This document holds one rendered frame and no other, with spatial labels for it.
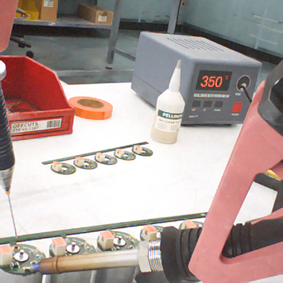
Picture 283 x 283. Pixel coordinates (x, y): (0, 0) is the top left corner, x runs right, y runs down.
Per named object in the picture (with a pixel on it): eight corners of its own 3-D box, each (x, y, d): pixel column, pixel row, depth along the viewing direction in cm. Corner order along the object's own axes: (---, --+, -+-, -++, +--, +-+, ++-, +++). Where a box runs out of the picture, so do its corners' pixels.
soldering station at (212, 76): (246, 129, 75) (264, 63, 71) (177, 129, 69) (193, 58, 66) (190, 95, 87) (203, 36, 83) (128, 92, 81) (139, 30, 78)
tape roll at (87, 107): (57, 109, 68) (59, 100, 68) (82, 101, 73) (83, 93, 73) (97, 123, 66) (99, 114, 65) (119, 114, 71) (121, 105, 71)
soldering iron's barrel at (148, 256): (38, 289, 25) (167, 278, 23) (30, 259, 25) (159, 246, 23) (52, 273, 27) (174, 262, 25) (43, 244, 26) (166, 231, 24)
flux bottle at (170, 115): (160, 144, 63) (177, 64, 59) (144, 134, 65) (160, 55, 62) (182, 143, 65) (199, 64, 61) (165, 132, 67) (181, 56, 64)
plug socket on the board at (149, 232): (159, 241, 31) (161, 231, 30) (146, 243, 30) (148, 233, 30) (152, 234, 31) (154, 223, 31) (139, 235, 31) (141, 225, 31)
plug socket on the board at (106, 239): (116, 247, 29) (118, 237, 29) (102, 249, 29) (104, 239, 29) (110, 239, 30) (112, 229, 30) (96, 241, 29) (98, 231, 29)
